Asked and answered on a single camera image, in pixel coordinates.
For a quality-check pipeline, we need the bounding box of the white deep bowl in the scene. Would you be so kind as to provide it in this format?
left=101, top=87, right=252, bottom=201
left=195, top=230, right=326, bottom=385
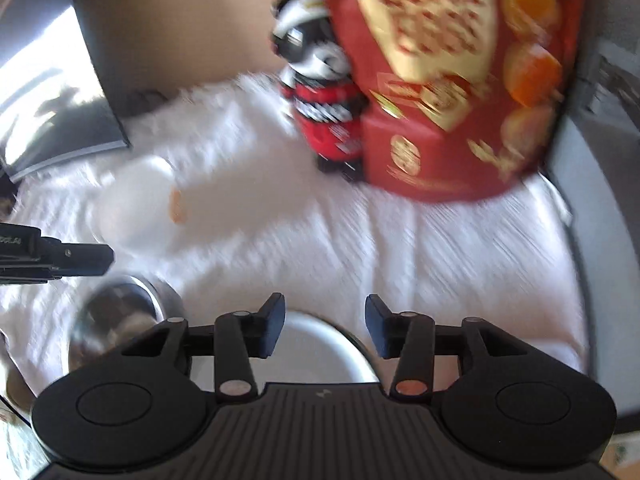
left=252, top=309, right=382, bottom=386

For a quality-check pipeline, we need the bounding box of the panda figurine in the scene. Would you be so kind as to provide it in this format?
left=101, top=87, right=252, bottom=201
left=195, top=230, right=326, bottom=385
left=270, top=0, right=371, bottom=181

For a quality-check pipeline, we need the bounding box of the red snack bag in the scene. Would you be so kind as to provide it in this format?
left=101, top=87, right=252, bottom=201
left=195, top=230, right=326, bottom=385
left=312, top=0, right=588, bottom=204

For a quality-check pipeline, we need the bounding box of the white textured cloth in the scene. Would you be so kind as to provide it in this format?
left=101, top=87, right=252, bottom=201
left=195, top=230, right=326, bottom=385
left=0, top=72, right=588, bottom=411

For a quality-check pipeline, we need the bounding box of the white computer case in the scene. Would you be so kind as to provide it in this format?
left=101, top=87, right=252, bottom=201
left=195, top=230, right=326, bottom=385
left=542, top=0, right=640, bottom=411

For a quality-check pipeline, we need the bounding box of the white floral bowl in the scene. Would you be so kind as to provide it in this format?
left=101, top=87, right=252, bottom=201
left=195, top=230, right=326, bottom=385
left=92, top=155, right=188, bottom=261

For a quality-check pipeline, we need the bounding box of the stainless steel bowl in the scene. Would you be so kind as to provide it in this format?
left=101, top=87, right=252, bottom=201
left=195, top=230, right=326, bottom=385
left=67, top=275, right=185, bottom=376

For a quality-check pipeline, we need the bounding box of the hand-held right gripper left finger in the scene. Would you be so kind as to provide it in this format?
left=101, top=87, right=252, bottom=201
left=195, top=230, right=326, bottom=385
left=119, top=292, right=287, bottom=404

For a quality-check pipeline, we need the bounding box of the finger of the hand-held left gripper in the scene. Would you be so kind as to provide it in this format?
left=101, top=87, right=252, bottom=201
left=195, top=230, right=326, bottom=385
left=40, top=241, right=115, bottom=278

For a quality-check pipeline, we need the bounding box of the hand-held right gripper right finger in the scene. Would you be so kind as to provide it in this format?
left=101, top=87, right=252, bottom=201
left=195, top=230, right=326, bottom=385
left=365, top=294, right=526, bottom=404

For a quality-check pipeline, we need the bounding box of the black monitor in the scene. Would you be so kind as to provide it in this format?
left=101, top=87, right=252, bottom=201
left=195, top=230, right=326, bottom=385
left=0, top=0, right=133, bottom=183

